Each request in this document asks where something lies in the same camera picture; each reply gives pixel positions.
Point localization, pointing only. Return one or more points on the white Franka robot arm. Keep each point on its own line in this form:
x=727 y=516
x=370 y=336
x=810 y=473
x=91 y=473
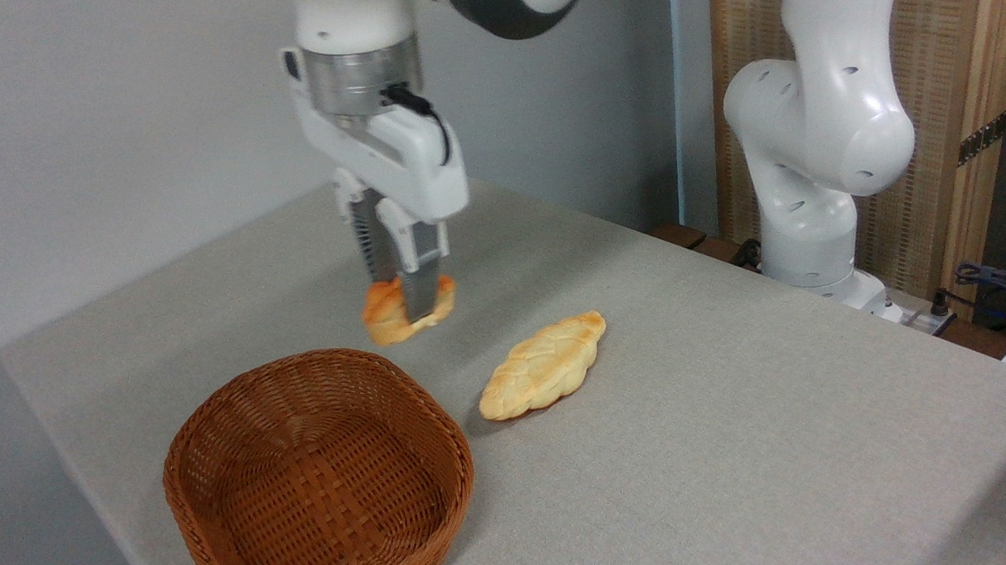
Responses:
x=823 y=123

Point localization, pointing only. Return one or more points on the braided oblong bread loaf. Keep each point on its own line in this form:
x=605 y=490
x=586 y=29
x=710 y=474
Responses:
x=545 y=364

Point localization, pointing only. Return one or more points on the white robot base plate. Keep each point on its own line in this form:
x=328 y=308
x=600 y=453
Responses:
x=905 y=309

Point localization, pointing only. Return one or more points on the brown wooden block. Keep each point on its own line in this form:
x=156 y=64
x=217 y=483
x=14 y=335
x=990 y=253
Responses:
x=677 y=234
x=718 y=249

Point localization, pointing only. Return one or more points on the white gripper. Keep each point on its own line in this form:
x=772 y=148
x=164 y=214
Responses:
x=395 y=161

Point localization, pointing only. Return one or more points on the pale blue wall conduit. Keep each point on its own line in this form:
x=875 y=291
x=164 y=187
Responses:
x=677 y=80

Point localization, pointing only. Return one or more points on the dark metal hinge strip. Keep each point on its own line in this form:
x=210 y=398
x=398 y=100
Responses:
x=982 y=139

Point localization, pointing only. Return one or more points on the round orange bread bun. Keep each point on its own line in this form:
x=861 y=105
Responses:
x=385 y=319

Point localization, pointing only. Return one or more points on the brown woven wicker basket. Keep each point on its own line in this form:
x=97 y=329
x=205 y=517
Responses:
x=321 y=485

